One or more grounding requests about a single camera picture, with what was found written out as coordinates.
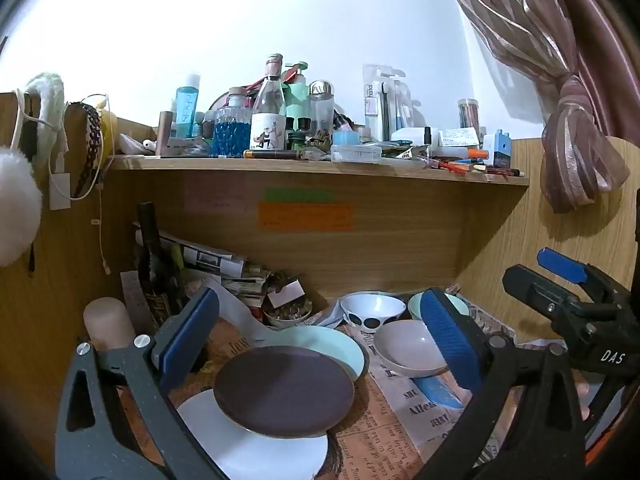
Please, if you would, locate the grey bowl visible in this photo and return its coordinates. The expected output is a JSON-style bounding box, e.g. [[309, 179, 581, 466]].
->
[[374, 320, 448, 378]]

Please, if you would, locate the slim bottle of blue liquid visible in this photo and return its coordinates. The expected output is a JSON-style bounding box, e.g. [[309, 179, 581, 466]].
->
[[175, 74, 202, 139]]

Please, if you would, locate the patterned headband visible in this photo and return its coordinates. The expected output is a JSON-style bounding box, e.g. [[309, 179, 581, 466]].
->
[[75, 101, 104, 198]]

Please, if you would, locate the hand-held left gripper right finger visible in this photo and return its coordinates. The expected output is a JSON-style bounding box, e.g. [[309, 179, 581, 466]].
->
[[415, 287, 587, 480]]

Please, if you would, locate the mint green pump bottle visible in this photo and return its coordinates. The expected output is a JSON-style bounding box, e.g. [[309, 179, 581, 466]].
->
[[284, 61, 311, 133]]

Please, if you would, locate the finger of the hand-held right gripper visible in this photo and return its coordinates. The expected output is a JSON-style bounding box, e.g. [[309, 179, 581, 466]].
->
[[502, 265, 632, 377], [537, 247, 626, 306]]

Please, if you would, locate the orange sticky note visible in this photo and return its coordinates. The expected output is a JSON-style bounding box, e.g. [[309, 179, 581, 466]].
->
[[257, 202, 353, 233]]

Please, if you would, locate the jar of sticks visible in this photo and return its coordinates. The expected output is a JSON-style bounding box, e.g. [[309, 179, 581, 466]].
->
[[457, 99, 482, 131]]

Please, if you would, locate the clear glass bottle illustrated label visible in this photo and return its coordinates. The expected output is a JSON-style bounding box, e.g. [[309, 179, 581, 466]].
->
[[250, 54, 287, 151]]

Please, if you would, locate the pink sticky note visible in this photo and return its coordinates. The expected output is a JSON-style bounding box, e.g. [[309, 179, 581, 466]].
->
[[185, 185, 247, 213]]

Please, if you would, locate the white cable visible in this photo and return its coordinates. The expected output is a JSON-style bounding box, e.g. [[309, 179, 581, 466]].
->
[[12, 89, 112, 276]]

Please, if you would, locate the cream mug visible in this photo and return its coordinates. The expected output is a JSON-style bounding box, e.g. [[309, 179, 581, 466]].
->
[[82, 297, 138, 353]]

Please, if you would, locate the small white box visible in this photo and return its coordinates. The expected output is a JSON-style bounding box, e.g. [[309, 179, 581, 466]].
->
[[267, 280, 305, 308]]

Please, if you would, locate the brown plate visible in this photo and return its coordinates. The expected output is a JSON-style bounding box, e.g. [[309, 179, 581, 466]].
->
[[214, 346, 355, 438]]

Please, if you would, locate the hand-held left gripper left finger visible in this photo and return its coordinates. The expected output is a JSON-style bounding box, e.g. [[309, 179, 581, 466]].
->
[[54, 287, 226, 480]]

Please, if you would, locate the striped mauve curtain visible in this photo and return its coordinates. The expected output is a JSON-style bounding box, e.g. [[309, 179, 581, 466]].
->
[[435, 0, 640, 214]]

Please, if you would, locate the light green bowl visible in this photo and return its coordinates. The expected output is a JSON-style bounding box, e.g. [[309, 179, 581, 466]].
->
[[407, 292, 471, 322]]

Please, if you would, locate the clear bottle silver cap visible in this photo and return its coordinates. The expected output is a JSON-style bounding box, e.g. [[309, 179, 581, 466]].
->
[[306, 80, 335, 136]]

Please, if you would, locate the white charger adapter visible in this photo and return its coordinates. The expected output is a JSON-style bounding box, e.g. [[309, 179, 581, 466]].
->
[[49, 172, 72, 210]]

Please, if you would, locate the brown tube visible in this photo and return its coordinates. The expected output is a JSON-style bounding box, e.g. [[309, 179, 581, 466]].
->
[[156, 111, 174, 157]]

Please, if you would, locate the white bowl with black dots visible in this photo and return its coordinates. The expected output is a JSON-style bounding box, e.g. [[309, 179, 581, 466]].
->
[[340, 292, 407, 333]]

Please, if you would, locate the clear blister pack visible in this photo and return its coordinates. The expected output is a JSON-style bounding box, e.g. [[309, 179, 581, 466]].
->
[[362, 64, 402, 142]]

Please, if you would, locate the white pompom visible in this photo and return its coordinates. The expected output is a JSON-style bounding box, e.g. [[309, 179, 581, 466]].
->
[[0, 146, 43, 267]]

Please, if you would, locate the dark wine bottle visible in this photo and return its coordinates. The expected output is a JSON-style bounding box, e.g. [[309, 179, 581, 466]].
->
[[136, 202, 182, 322]]

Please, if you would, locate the newspaper print mat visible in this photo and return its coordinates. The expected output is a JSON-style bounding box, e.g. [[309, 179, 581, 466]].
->
[[120, 270, 517, 480]]

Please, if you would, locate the stack of newspapers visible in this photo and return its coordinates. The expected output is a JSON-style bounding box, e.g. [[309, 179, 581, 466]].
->
[[132, 220, 273, 311]]

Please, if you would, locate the small bowl of trinkets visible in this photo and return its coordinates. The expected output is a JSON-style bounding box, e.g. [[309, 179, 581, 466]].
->
[[262, 300, 313, 330]]

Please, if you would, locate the white plate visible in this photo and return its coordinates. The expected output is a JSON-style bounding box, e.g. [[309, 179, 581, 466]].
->
[[177, 389, 330, 480]]

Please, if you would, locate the blue pencil sharpener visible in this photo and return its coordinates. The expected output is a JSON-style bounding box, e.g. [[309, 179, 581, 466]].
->
[[482, 130, 512, 168]]

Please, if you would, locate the light green plate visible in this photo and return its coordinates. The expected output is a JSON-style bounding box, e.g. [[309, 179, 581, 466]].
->
[[262, 325, 370, 383]]

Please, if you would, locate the white fluffy headband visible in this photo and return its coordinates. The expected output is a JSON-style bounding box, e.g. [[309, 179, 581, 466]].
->
[[22, 72, 69, 161]]

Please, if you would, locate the white medicine box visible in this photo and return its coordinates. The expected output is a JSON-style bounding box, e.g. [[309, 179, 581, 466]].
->
[[439, 128, 481, 150]]

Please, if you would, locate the green sticky note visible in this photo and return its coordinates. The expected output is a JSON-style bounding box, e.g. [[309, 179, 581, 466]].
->
[[265, 189, 333, 204]]

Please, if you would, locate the faceted glass bottle blue liquid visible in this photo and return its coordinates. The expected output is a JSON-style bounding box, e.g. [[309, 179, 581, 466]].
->
[[214, 87, 252, 157]]

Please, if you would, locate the clear plastic case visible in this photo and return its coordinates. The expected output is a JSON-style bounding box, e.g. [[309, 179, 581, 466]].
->
[[331, 143, 383, 163]]

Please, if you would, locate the person's right hand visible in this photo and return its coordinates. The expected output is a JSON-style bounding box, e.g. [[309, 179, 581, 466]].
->
[[573, 380, 593, 423]]

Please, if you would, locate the dark pen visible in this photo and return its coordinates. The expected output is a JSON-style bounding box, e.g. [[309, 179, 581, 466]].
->
[[244, 149, 301, 161]]

